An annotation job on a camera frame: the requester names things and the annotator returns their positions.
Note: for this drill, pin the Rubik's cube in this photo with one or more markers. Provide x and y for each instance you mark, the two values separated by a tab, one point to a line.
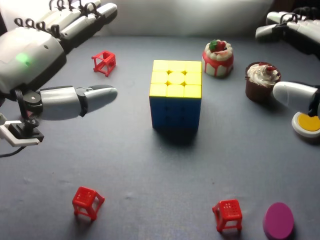
175	110

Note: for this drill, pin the red toy stool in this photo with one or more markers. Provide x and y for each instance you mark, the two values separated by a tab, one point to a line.
228	208
104	58
85	196

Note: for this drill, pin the strawberry cake toy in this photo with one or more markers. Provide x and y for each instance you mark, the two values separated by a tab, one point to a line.
217	62

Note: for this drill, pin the white button with yellow top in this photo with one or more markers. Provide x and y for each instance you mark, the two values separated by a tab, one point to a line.
308	122

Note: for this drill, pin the chocolate cupcake toy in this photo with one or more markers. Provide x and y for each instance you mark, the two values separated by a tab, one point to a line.
261	82

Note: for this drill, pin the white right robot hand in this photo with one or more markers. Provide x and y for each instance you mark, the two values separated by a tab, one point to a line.
290	96

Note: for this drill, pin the grey table cloth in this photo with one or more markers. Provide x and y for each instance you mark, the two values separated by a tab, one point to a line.
150	175

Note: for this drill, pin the purple round disc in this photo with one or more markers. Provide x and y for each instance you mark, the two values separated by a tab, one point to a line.
278	221

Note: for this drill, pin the white backdrop sheet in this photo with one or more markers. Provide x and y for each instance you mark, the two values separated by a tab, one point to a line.
187	17

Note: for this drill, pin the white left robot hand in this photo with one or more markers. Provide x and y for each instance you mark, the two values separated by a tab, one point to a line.
30	50

